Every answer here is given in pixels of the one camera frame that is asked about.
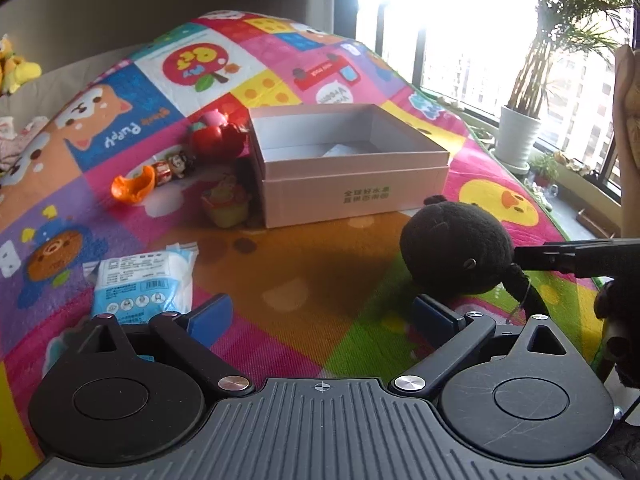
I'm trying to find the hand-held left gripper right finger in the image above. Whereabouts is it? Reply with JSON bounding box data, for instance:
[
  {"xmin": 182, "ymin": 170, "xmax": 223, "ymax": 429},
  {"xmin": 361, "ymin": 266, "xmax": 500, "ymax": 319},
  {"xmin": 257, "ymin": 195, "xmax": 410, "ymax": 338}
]
[{"xmin": 391, "ymin": 294, "xmax": 581, "ymax": 402}]

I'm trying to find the dark red toy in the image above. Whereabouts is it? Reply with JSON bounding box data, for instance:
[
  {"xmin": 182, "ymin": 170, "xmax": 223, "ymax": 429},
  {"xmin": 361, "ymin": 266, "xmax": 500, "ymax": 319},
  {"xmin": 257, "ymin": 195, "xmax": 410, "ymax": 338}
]
[{"xmin": 220, "ymin": 123, "xmax": 249, "ymax": 161}]

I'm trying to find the black window frame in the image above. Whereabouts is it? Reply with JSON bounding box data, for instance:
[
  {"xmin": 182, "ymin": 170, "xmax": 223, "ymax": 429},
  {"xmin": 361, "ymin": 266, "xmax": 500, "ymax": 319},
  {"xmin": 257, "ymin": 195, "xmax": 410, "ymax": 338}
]
[{"xmin": 331, "ymin": 0, "xmax": 640, "ymax": 196}]

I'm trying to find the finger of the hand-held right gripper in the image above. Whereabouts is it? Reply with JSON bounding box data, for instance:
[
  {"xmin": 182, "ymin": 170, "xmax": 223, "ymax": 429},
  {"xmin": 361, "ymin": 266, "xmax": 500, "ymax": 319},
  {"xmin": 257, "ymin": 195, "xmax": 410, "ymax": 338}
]
[{"xmin": 514, "ymin": 238, "xmax": 640, "ymax": 278}]

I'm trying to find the potted palm plant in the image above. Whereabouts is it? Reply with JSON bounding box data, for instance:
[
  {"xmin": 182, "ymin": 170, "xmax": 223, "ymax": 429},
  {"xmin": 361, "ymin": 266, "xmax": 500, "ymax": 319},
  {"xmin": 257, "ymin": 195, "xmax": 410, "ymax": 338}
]
[{"xmin": 497, "ymin": 0, "xmax": 640, "ymax": 175}]

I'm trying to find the colourful printed play mat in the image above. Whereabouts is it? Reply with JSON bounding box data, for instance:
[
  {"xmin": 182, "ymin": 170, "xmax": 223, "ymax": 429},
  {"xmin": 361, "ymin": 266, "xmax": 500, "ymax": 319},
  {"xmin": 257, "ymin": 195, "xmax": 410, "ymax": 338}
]
[{"xmin": 0, "ymin": 10, "xmax": 615, "ymax": 472}]

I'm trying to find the pile of light cloth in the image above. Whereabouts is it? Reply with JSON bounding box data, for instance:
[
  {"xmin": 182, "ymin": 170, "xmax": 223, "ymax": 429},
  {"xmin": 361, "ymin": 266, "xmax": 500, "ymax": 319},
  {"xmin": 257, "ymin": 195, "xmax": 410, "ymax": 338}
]
[{"xmin": 0, "ymin": 115, "xmax": 47, "ymax": 176}]

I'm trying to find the yellow plush toy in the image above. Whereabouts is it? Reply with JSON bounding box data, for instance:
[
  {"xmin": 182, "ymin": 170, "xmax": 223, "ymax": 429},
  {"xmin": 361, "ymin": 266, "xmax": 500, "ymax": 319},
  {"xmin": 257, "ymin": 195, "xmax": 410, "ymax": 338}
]
[{"xmin": 0, "ymin": 34, "xmax": 43, "ymax": 95}]

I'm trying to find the pink cardboard box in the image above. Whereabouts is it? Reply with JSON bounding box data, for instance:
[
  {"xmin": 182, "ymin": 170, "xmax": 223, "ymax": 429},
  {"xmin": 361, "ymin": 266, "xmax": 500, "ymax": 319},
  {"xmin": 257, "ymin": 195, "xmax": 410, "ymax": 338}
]
[{"xmin": 248, "ymin": 103, "xmax": 452, "ymax": 229}]

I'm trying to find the orange plastic toy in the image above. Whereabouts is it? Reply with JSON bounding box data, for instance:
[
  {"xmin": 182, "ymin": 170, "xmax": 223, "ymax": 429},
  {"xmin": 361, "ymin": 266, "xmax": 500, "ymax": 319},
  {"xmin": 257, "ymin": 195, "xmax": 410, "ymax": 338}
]
[{"xmin": 111, "ymin": 165, "xmax": 157, "ymax": 206}]

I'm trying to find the blue tissue packet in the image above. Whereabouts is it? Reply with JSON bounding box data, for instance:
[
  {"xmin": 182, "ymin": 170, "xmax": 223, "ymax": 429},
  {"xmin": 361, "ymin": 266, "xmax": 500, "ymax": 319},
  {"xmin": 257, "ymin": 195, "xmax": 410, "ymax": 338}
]
[{"xmin": 82, "ymin": 241, "xmax": 199, "ymax": 328}]

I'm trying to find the beige wooden sculpture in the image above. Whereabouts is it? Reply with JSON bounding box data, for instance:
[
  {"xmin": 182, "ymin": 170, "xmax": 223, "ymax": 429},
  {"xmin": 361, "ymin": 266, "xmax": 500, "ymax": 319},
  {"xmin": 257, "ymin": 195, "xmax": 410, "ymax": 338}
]
[{"xmin": 612, "ymin": 44, "xmax": 640, "ymax": 241}]

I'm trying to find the red pumpkin toy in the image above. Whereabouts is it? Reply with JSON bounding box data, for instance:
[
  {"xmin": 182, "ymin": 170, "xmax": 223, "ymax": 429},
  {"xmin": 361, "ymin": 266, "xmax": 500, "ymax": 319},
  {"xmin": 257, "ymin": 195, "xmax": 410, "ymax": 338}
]
[{"xmin": 189, "ymin": 124, "xmax": 224, "ymax": 160}]

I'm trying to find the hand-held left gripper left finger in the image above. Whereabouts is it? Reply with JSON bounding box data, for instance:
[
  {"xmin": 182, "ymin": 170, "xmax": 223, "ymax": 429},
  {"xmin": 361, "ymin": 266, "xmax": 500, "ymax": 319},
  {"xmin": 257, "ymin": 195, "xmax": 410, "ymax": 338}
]
[{"xmin": 70, "ymin": 294, "xmax": 254, "ymax": 398}]

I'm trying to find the black plush toy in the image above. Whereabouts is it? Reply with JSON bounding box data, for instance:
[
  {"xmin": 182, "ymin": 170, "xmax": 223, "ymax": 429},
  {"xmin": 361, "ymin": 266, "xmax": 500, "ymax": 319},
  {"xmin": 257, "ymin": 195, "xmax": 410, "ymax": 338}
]
[{"xmin": 399, "ymin": 194, "xmax": 535, "ymax": 322}]

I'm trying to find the small potted plant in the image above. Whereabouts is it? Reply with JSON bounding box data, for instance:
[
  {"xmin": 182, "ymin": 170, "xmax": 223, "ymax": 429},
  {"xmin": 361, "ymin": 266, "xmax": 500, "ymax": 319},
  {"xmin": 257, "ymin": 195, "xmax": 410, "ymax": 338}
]
[{"xmin": 529, "ymin": 154, "xmax": 560, "ymax": 188}]

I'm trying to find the small figure toy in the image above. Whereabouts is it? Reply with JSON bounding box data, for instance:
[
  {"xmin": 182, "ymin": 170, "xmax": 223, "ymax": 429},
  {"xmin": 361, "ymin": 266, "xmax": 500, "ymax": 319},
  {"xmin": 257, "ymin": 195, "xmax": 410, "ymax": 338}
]
[{"xmin": 151, "ymin": 150, "xmax": 197, "ymax": 187}]

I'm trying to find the yellow-green cup toy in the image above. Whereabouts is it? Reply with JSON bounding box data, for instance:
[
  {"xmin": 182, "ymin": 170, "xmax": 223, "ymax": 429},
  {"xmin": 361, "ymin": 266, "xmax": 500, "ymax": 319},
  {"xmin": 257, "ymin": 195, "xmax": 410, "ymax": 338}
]
[{"xmin": 201, "ymin": 174, "xmax": 251, "ymax": 229}]

